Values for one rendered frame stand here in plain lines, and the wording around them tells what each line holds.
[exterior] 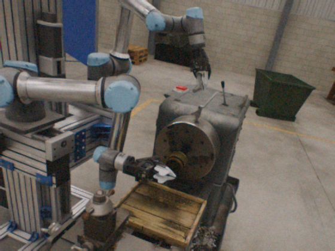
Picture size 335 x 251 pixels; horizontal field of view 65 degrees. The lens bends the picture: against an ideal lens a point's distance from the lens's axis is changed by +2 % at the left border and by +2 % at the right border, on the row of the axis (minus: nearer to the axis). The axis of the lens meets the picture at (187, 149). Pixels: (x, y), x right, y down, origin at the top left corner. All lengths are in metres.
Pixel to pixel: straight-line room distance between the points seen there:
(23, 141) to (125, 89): 0.55
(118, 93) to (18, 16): 0.63
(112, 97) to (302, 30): 10.68
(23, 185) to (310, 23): 10.77
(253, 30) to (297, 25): 1.53
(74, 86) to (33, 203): 1.01
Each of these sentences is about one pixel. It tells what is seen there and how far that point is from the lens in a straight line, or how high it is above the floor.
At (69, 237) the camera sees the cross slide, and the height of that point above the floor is 0.97.
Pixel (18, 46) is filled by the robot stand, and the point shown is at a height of 1.41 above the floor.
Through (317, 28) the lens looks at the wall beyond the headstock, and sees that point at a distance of 11.53.
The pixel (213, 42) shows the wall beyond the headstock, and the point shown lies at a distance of 11.31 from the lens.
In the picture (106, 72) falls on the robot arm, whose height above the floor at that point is 1.31.
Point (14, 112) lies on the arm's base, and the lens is 1.29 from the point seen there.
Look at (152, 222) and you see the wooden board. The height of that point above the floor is 0.89.
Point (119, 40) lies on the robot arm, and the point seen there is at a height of 1.48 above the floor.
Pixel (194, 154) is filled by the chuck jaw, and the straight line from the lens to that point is 1.22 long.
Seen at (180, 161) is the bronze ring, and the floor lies 1.10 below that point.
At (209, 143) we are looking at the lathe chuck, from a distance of 1.23.
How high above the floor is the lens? 1.67
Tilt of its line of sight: 27 degrees down
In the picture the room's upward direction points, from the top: 11 degrees clockwise
